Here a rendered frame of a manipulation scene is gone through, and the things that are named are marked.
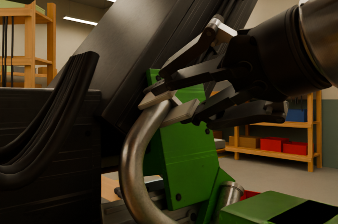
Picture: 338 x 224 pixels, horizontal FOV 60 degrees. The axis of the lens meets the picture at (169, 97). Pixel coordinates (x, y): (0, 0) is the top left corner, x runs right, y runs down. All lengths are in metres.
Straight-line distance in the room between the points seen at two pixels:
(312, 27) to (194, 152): 0.30
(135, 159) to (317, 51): 0.23
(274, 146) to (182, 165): 5.52
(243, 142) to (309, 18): 6.09
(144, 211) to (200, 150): 0.16
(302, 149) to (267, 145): 0.64
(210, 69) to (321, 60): 0.12
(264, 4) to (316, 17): 6.68
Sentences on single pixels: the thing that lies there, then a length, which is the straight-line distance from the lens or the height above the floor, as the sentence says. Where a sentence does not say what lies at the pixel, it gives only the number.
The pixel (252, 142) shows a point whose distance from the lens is 6.21.
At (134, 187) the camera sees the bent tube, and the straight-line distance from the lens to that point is 0.36.
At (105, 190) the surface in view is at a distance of 1.13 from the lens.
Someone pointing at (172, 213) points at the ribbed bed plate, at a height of 1.06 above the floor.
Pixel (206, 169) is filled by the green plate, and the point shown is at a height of 1.11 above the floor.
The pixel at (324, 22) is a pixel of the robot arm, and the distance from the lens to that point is 0.23.
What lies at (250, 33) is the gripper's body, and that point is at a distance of 0.27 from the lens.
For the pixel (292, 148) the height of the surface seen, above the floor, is 0.35.
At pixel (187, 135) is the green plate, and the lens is 0.46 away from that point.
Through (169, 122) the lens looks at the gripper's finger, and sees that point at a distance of 0.39.
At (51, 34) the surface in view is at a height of 1.95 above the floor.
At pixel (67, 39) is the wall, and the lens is 10.56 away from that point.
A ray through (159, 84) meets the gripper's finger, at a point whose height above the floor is 1.24.
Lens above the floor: 1.22
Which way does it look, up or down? 1 degrees up
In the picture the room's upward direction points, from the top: straight up
